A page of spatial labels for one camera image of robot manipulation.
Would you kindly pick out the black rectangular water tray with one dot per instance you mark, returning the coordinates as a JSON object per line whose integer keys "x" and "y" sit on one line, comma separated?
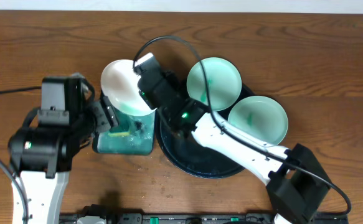
{"x": 139, "y": 142}

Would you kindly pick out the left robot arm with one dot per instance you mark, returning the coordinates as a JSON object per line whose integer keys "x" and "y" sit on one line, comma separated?
{"x": 43, "y": 148}

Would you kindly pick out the mint plate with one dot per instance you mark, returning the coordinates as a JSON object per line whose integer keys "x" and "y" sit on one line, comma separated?
{"x": 223, "y": 80}
{"x": 261, "y": 117}

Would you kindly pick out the white plate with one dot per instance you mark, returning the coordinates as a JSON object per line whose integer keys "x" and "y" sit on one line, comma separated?
{"x": 120, "y": 84}

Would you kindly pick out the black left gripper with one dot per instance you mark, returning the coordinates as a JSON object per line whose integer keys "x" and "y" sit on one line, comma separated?
{"x": 107, "y": 112}

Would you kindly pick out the green yellow sponge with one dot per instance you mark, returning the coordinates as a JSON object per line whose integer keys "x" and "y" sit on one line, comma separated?
{"x": 124, "y": 128}

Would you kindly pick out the black round tray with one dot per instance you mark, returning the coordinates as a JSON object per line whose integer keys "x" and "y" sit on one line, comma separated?
{"x": 193, "y": 158}

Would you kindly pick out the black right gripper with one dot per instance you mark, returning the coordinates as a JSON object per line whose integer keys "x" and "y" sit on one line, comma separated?
{"x": 178, "y": 88}

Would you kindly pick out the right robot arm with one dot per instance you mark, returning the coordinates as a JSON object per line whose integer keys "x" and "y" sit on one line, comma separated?
{"x": 295, "y": 181}

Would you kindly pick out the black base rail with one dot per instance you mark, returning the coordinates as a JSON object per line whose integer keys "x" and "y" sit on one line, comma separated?
{"x": 100, "y": 214}

